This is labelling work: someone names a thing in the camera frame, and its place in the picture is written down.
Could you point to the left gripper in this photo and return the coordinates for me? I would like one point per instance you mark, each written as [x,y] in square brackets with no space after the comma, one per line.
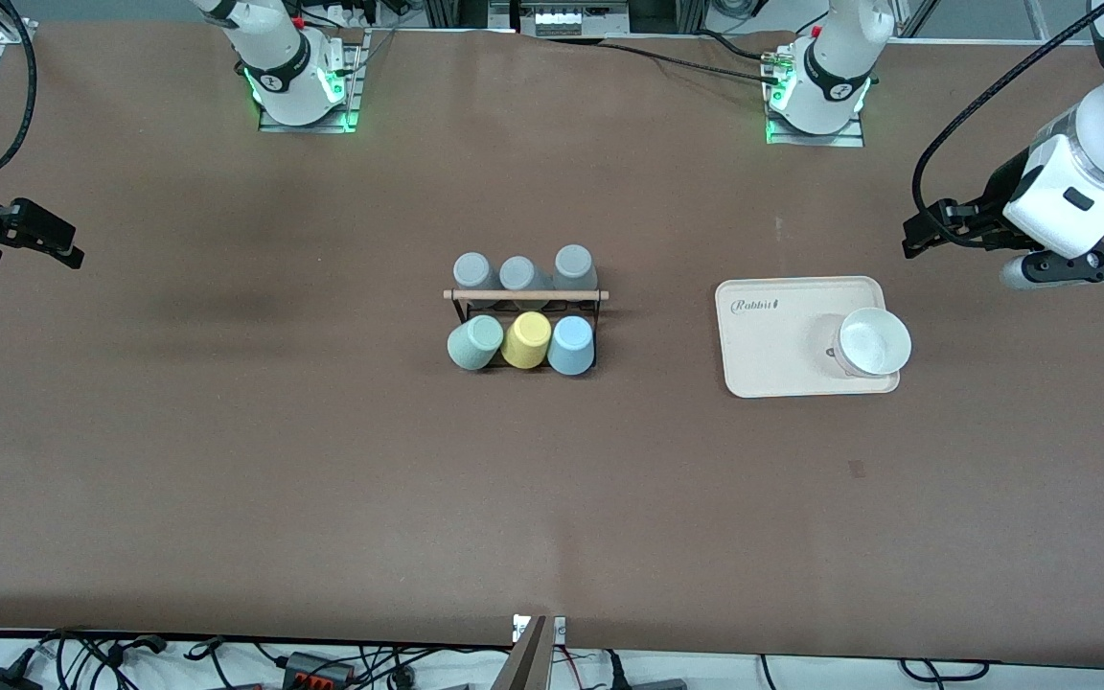
[1004,197]

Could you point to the light blue plastic cup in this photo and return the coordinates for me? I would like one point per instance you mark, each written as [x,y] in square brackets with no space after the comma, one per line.
[571,345]

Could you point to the pale green plastic cup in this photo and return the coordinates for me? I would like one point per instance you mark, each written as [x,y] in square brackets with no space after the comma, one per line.
[475,342]

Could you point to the white bowl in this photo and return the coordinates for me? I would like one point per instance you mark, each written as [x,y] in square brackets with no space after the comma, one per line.
[873,340]

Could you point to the cream rectangular tray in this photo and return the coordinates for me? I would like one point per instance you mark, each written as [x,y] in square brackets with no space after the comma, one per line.
[772,355]

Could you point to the grey plastic cup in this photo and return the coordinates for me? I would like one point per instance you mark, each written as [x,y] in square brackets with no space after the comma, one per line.
[473,270]
[518,273]
[574,264]

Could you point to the grey power strip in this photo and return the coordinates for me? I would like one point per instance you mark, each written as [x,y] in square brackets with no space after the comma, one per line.
[569,21]

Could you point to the yellow plastic cup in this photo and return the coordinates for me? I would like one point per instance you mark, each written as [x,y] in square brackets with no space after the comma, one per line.
[525,340]

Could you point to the black power adapter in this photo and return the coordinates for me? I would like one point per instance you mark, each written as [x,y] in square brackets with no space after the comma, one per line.
[1,680]

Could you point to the black orange connector block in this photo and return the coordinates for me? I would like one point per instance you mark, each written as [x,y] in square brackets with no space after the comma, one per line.
[308,663]

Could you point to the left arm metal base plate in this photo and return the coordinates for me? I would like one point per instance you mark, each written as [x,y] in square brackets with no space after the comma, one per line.
[849,140]

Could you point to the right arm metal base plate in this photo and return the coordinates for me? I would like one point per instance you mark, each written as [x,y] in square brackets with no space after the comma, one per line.
[355,86]

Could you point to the white post bracket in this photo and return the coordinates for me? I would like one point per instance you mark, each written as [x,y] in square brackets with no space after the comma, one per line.
[559,631]

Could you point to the wooden camera post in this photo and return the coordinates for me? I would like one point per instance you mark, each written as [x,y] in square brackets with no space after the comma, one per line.
[525,661]

